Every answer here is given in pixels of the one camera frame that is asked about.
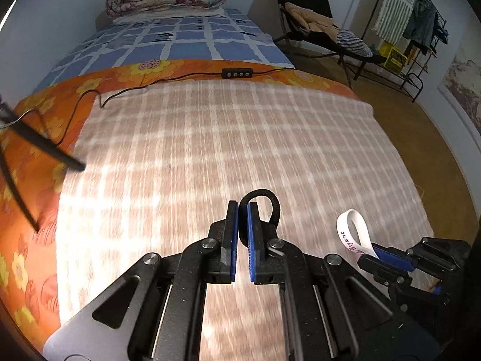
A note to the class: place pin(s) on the striped cloth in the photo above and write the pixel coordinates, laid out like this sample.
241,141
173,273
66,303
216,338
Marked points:
353,43

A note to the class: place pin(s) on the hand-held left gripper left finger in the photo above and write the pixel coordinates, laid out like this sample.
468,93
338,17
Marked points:
233,233

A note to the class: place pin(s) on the dark jacket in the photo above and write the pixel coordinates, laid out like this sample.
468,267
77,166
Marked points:
422,22

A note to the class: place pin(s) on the black tripod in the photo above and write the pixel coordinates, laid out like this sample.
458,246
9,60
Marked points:
49,150

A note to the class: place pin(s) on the beige garment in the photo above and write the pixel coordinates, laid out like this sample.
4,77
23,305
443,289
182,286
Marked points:
312,18

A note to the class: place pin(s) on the beige plaid blanket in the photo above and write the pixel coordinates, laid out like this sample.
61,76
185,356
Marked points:
225,139

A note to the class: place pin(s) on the yellow crate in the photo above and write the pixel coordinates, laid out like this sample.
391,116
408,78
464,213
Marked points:
392,58

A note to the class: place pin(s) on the black drying rack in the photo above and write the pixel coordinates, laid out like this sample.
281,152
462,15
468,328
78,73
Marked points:
415,96

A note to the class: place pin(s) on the orange floral bedsheet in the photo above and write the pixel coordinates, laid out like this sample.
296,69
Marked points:
30,270

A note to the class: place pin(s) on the wall poster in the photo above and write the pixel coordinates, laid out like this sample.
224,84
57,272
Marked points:
464,90

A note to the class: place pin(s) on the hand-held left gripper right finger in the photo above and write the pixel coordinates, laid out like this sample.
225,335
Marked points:
251,240

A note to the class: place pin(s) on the white ribbon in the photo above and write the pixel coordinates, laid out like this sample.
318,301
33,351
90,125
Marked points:
344,233

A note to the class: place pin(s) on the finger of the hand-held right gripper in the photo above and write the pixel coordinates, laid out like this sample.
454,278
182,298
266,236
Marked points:
379,269
394,258

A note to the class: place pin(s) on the blue checked bed cover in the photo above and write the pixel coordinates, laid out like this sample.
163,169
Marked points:
188,45

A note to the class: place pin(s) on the striped towel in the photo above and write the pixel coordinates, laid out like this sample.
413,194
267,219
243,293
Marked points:
394,11

